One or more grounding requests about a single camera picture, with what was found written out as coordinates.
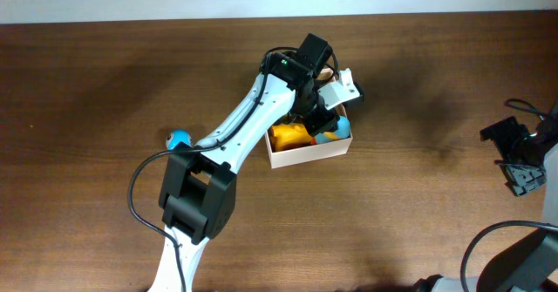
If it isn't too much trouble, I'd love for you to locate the yellow dog toy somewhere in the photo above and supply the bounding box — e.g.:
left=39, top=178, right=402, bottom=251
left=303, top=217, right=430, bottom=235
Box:
left=270, top=123, right=313, bottom=152

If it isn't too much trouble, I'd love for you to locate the orange blue duck toy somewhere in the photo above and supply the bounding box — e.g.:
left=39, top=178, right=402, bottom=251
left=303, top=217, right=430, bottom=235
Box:
left=311, top=116, right=350, bottom=145

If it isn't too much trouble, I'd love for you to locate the blue ball toy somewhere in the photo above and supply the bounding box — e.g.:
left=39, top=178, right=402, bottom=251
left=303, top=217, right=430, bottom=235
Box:
left=166, top=130, right=192, bottom=150

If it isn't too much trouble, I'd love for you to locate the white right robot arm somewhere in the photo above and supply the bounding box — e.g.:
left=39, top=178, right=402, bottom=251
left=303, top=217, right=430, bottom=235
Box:
left=412, top=98, right=557, bottom=292

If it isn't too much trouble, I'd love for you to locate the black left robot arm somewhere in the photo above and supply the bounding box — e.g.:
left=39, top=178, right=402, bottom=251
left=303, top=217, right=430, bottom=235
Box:
left=150, top=34, right=363, bottom=291

